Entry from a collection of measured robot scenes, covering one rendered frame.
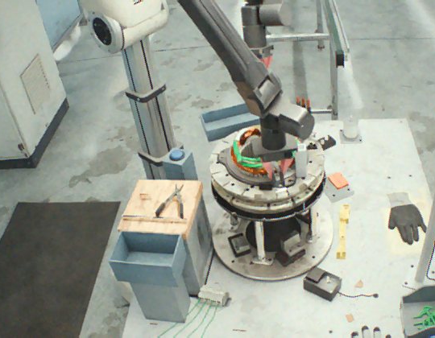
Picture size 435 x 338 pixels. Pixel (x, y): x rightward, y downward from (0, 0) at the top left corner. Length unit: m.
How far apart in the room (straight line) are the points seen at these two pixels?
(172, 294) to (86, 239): 1.62
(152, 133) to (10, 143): 2.01
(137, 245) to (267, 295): 0.40
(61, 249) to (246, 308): 1.66
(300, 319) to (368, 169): 0.68
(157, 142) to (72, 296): 1.19
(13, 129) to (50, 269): 1.09
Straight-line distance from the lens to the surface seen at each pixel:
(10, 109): 3.40
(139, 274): 1.27
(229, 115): 1.70
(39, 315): 2.66
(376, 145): 1.96
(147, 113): 1.66
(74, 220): 3.05
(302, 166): 1.31
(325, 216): 1.64
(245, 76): 1.01
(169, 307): 1.39
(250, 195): 1.29
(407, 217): 1.66
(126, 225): 1.34
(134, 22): 1.47
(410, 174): 1.85
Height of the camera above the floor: 1.97
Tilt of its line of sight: 39 degrees down
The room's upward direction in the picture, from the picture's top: 11 degrees counter-clockwise
